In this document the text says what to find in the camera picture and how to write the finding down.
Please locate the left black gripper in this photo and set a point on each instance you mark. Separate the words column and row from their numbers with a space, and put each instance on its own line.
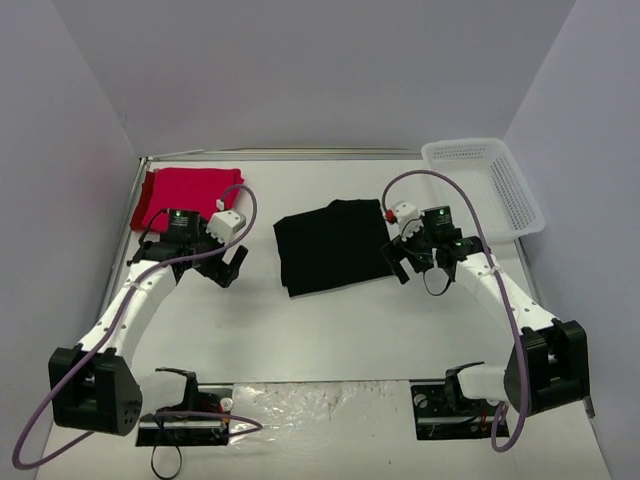
column 214, row 260

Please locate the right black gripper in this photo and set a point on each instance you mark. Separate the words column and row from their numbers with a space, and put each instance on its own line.
column 400, row 255

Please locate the black t shirt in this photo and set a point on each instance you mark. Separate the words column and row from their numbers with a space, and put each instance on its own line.
column 332, row 247

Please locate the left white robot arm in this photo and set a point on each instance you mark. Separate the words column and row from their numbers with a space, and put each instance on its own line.
column 93, row 386

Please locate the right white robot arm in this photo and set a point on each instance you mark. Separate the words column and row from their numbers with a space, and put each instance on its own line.
column 548, row 365

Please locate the folded red t shirt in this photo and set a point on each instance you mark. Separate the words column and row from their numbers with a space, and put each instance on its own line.
column 194, row 189

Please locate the white plastic basket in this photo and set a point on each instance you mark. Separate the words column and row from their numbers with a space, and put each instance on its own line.
column 487, row 172

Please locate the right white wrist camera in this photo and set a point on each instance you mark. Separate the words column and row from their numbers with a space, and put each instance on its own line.
column 407, row 217

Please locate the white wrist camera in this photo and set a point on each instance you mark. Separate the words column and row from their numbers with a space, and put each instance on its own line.
column 225, row 223
column 407, row 217

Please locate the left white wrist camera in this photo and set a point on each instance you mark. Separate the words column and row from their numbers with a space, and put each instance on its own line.
column 225, row 223

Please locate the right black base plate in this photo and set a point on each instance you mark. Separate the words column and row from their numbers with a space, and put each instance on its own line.
column 435, row 419

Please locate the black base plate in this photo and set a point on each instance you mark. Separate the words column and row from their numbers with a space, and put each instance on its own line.
column 190, row 431
column 435, row 419

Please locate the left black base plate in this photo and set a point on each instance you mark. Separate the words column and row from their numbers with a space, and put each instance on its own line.
column 190, row 431

